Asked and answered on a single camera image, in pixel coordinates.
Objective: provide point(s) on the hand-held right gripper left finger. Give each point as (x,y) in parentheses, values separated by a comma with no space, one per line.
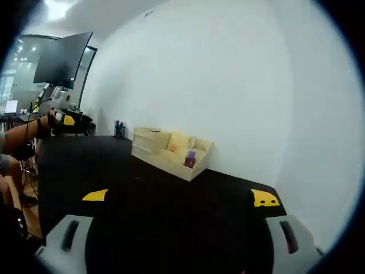
(68,242)

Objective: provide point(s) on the cream drawer organizer box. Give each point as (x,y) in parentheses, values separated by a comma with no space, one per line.
(174,168)

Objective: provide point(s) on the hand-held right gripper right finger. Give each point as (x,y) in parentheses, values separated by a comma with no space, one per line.
(293,242)

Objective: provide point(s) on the black glass partition frame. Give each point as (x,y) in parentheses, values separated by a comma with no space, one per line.
(87,80)

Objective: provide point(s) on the large black monitor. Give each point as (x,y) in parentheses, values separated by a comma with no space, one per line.
(60,62)

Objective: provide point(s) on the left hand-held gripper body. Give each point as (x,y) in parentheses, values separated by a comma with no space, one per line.
(65,98)

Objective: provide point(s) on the black wristband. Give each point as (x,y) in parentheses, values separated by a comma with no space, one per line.
(41,128)

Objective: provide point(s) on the cream drawer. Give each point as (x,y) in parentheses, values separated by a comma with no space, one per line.
(146,150)
(149,141)

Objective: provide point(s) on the grey shirt sleeve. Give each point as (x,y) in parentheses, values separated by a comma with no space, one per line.
(3,162)

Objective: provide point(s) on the black background desk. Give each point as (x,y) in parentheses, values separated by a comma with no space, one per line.
(14,117)

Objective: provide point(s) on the person's left hand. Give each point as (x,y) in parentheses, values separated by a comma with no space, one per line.
(52,120)

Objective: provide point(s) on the black mesh pen holder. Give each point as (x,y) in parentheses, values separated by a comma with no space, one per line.
(119,129)

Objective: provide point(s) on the white laptop screen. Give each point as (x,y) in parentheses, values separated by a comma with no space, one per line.
(11,107)

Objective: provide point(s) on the black table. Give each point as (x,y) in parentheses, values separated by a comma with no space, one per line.
(142,185)

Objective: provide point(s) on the purple cosmetic bottle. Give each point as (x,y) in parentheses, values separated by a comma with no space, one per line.
(190,158)

